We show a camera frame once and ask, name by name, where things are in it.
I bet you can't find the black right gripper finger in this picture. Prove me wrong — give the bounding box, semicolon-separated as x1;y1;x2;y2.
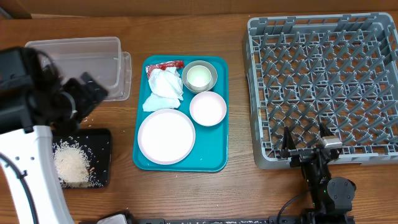
281;126;295;151
319;123;334;138

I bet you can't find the white rice pile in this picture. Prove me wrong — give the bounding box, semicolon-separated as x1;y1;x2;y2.
52;139;104;189

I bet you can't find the white napkin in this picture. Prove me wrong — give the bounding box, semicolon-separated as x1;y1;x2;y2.
149;67;183;101
142;93;180;112

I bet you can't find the pink small bowl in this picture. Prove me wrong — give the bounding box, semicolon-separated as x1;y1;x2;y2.
189;91;227;127

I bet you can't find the red snack wrapper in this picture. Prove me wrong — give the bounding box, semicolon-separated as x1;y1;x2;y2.
146;60;185;78

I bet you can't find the pink round plate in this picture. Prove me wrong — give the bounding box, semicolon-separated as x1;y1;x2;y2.
137;109;196;165

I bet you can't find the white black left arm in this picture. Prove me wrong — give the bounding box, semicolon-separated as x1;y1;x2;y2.
1;47;108;223

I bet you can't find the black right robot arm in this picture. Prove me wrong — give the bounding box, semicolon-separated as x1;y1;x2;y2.
276;123;356;224

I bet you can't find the grey dishwasher rack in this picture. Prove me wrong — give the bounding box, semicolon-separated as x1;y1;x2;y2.
243;12;397;169

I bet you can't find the clear plastic bin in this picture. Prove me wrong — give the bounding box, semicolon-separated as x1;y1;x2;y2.
25;37;124;101

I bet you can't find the black rectangular tray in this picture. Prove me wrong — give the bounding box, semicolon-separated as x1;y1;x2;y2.
52;128;112;189

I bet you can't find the teal plastic tray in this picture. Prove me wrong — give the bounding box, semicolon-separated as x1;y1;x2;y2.
132;55;229;172

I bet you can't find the grey-green bowl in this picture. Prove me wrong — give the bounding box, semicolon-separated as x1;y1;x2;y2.
182;60;218;93

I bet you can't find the cream cup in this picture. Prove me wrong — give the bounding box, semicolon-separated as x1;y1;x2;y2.
187;65;211;89

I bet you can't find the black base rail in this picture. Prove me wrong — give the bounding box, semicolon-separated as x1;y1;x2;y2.
77;211;355;224

